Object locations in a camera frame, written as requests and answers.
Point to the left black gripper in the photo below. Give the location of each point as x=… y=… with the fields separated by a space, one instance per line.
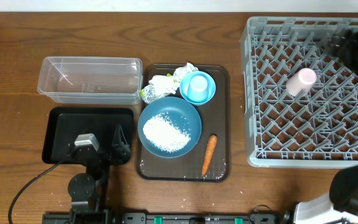
x=124 y=153

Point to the pile of white rice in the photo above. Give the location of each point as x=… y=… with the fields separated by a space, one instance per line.
x=163 y=134

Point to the pink white cup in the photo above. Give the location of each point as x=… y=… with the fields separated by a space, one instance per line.
x=303 y=80

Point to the dark blue plate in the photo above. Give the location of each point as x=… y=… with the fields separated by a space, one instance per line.
x=182 y=114

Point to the light blue bowl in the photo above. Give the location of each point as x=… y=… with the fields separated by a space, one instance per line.
x=185 y=83

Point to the light blue cup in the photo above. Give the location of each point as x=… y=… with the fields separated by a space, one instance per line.
x=198 y=89

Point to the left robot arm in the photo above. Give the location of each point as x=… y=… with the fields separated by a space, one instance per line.
x=88 y=190

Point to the grey dishwasher rack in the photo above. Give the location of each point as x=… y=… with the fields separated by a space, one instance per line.
x=317 y=130

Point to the black plastic tray bin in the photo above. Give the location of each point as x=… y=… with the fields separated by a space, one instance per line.
x=65 y=124

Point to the crumpled foil wrapper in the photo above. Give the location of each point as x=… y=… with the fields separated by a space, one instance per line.
x=159 y=86

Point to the clear plastic bin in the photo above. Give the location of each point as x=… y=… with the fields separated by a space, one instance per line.
x=91 y=80

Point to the orange carrot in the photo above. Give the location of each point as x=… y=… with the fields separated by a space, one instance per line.
x=210 y=147

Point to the crumpled white paper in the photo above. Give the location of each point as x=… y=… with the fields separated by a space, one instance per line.
x=180 y=72

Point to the brown serving tray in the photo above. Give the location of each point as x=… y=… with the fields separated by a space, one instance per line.
x=215 y=119

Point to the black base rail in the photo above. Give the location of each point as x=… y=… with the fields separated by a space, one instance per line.
x=142 y=218

